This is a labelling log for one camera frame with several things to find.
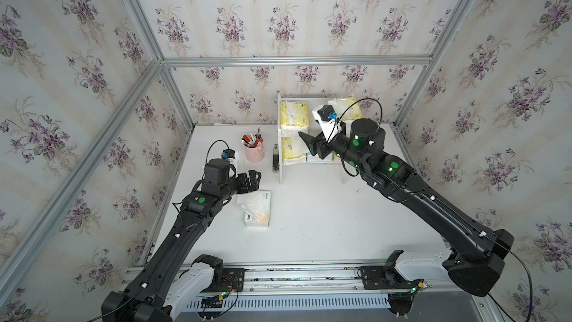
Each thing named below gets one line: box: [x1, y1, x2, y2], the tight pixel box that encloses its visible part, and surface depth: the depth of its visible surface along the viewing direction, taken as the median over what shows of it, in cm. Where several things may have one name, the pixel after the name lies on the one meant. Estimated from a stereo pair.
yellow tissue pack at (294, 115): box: [279, 100, 310, 132], surface depth 72 cm
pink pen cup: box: [244, 141, 266, 164], surface depth 101 cm
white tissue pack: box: [236, 189, 272, 227], surface depth 87 cm
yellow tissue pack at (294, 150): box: [281, 135, 309, 165], surface depth 86 cm
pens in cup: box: [241, 125, 264, 148], surface depth 102 cm
